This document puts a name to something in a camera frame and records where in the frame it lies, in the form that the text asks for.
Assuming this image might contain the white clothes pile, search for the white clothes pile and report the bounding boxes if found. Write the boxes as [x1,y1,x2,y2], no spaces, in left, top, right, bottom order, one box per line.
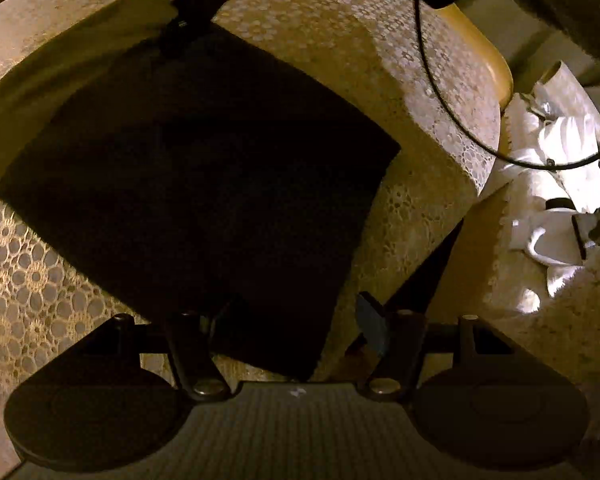
[500,60,600,301]

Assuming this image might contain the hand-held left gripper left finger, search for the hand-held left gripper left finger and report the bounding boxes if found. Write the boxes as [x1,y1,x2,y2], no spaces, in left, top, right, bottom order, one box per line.
[35,297,246,402]

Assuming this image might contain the wooden chair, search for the wooden chair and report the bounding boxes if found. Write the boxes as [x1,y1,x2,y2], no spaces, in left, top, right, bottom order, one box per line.
[437,2,513,116]

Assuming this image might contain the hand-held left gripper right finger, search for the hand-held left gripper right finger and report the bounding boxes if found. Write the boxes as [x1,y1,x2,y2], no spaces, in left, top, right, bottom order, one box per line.
[355,291,561,401]

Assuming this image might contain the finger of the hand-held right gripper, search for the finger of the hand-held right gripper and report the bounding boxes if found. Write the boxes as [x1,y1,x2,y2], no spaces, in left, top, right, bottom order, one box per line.
[160,0,261,58]

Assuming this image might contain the beige shaggy rug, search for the beige shaggy rug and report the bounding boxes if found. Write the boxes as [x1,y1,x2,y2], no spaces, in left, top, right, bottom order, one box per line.
[480,240,600,480]

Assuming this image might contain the person's right forearm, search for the person's right forearm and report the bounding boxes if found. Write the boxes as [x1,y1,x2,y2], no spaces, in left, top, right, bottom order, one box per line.
[500,0,600,68]

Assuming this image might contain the beige shirt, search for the beige shirt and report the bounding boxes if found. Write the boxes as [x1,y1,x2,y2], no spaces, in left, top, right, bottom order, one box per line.
[0,0,402,381]

